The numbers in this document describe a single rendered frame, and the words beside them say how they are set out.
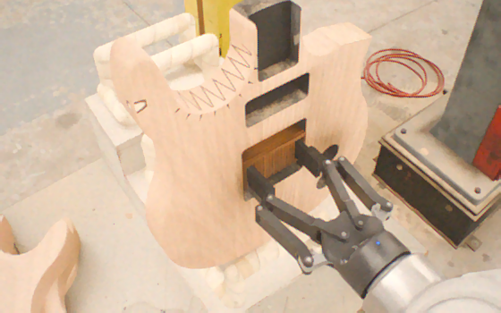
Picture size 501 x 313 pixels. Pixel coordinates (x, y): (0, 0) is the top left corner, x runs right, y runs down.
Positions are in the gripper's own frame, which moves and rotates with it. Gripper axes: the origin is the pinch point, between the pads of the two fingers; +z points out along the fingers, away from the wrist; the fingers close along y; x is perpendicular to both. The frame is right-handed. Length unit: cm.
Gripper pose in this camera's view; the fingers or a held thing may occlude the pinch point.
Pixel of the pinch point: (276, 163)
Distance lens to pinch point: 64.3
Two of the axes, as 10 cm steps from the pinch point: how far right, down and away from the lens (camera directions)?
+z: -5.8, -6.0, 5.5
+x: -0.1, -6.7, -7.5
